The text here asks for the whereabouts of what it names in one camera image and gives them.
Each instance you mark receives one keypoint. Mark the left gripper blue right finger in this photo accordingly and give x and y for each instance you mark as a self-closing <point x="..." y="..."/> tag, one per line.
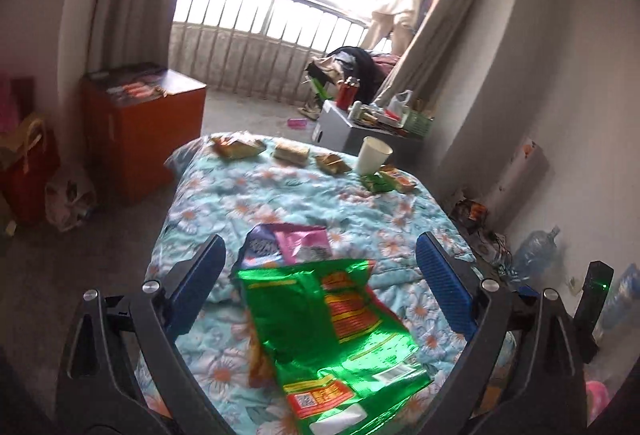
<point x="546" y="392"/>

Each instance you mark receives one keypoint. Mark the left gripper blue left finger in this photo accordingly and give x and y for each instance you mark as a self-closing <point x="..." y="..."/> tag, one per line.
<point x="97" y="391"/>

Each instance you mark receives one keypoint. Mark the purple pink snack bag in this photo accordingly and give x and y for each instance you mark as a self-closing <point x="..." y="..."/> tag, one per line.
<point x="283" y="244"/>

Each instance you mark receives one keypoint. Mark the green snack bag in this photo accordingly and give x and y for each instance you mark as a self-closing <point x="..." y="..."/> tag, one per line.
<point x="344" y="361"/>

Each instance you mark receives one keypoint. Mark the pink floral pillow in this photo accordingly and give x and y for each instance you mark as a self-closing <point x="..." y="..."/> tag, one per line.
<point x="597" y="399"/>

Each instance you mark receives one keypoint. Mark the large clear water jug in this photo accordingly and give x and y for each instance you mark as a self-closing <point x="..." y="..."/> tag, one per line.
<point x="536" y="254"/>

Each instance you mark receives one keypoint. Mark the rolled floral wallpaper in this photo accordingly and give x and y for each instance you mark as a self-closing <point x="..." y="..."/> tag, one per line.
<point x="515" y="184"/>

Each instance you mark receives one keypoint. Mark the floral blue quilt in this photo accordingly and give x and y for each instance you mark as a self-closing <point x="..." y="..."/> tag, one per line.
<point x="228" y="198"/>

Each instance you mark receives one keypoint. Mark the orange snack packet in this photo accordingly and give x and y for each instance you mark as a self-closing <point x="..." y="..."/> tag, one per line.
<point x="398" y="179"/>

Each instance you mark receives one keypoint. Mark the red gift bag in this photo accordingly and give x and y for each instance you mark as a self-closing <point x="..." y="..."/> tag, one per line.
<point x="29" y="152"/>

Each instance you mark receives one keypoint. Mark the green plastic basket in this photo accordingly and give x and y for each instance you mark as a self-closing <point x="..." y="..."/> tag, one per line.
<point x="416" y="123"/>

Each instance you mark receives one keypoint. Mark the green small snack packet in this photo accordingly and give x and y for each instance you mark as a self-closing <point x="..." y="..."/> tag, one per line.
<point x="376" y="183"/>

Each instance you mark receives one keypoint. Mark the yellow snack packet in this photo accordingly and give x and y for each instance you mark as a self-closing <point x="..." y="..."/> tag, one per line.
<point x="237" y="145"/>

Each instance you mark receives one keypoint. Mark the white paper cup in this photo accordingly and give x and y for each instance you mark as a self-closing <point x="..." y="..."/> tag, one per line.
<point x="372" y="155"/>

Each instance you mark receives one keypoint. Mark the orange red box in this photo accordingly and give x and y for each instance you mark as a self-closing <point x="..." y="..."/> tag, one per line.
<point x="134" y="117"/>

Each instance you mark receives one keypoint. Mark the white plastic jug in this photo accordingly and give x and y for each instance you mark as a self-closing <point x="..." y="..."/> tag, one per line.
<point x="399" y="103"/>

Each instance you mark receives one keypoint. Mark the right grey curtain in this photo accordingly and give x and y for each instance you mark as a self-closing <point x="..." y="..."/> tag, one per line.
<point x="417" y="66"/>

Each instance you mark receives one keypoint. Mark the white cream snack packet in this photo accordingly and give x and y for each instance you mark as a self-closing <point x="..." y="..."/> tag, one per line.
<point x="288" y="152"/>

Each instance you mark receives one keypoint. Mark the brown snack packet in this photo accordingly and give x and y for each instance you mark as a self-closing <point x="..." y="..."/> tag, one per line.
<point x="332" y="164"/>

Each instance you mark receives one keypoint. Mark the grey cabinet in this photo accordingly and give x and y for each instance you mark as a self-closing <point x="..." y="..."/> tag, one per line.
<point x="334" y="131"/>

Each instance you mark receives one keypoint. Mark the red thermos bottle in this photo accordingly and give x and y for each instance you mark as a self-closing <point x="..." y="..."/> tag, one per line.
<point x="347" y="93"/>

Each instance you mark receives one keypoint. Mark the black bag on cabinet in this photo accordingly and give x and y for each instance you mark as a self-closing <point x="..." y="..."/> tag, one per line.
<point x="358" y="63"/>

